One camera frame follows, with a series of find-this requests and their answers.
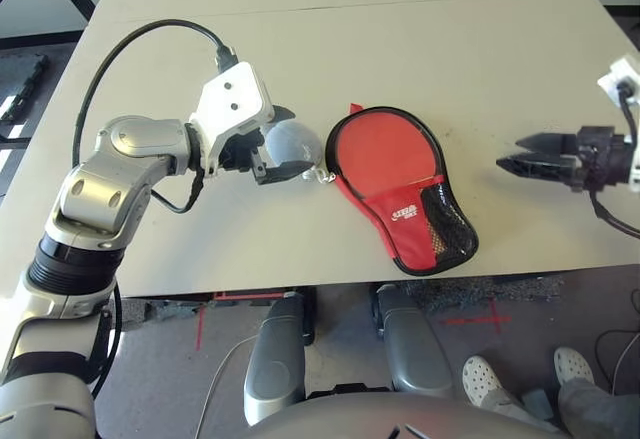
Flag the grey ball zipper charm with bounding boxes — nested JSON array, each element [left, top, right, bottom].
[[262, 117, 338, 186]]

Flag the grey robot right leg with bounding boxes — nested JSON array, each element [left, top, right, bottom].
[[374, 283, 454, 401]]

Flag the light grey speckled foam mat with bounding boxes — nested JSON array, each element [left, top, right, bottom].
[[118, 297, 217, 334]]

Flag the black left camera cable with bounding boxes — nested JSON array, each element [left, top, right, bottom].
[[71, 18, 239, 216]]

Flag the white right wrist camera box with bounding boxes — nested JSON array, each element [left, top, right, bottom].
[[596, 55, 640, 186]]

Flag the red tape cross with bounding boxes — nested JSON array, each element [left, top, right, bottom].
[[438, 297, 515, 336]]

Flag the grey trousered person leg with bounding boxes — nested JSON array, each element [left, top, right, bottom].
[[556, 377, 640, 439], [481, 385, 531, 426]]

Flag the black right camera cable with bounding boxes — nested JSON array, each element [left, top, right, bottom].
[[588, 81, 640, 241]]

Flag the white perforated clog shoe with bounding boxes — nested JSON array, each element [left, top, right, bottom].
[[552, 346, 597, 388], [460, 354, 507, 408]]

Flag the black camera cable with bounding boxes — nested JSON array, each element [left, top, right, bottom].
[[71, 18, 239, 216], [588, 81, 640, 241]]

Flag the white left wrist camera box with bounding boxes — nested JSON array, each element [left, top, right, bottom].
[[188, 61, 276, 181]]

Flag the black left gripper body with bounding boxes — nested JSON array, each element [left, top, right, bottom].
[[218, 126, 268, 174]]

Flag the red black paddle case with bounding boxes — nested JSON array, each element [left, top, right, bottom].
[[324, 102, 481, 277]]

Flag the dark grey block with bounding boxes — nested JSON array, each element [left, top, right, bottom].
[[521, 387, 555, 421]]

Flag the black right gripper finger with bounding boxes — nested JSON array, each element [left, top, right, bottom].
[[514, 131, 580, 156], [495, 153, 582, 188]]

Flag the black floor cable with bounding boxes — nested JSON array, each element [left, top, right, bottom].
[[593, 327, 640, 396]]

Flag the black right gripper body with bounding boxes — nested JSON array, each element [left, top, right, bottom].
[[574, 125, 633, 192]]

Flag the white floor cable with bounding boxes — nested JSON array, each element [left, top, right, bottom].
[[608, 331, 640, 396]]

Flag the grey robot torso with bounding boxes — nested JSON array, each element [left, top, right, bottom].
[[243, 390, 567, 439]]

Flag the thin white robot cable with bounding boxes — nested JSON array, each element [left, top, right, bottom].
[[193, 333, 262, 439]]

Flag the grey robot left leg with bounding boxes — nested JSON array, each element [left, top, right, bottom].
[[242, 290, 308, 428]]

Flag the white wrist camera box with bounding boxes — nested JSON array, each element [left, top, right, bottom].
[[188, 61, 276, 181], [596, 55, 640, 186]]

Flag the grey robot leg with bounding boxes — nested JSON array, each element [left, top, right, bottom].
[[374, 283, 454, 401], [242, 290, 308, 428]]

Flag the red tape lines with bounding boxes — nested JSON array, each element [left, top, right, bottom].
[[196, 290, 297, 351]]

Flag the dark speckled foam mat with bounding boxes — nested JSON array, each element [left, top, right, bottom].
[[399, 275, 566, 316]]

